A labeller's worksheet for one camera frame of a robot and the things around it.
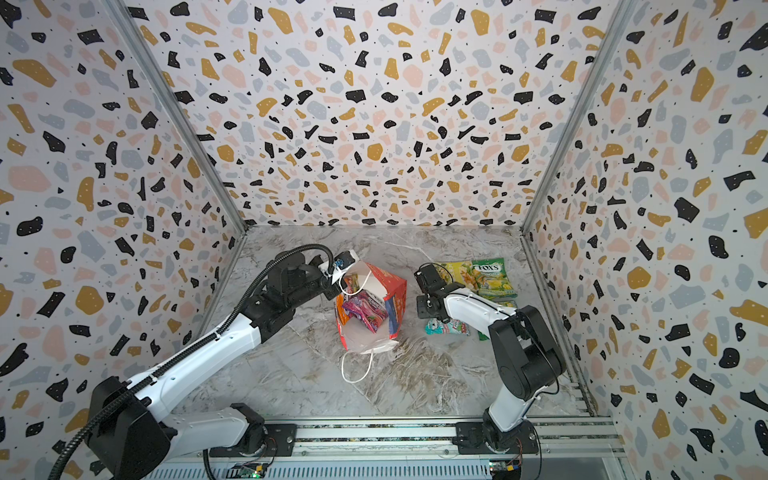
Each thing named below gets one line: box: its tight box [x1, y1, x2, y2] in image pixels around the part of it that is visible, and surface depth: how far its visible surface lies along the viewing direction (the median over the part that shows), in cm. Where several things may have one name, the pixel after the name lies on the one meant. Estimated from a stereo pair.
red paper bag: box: [335, 260, 407, 383], surface depth 88 cm
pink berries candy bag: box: [342, 289, 389, 333], surface depth 91 cm
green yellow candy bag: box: [461, 257, 518, 308], surface depth 106 cm
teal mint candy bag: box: [425, 318, 471, 336], surface depth 92 cm
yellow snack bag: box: [436, 261, 480, 290], surface depth 105 cm
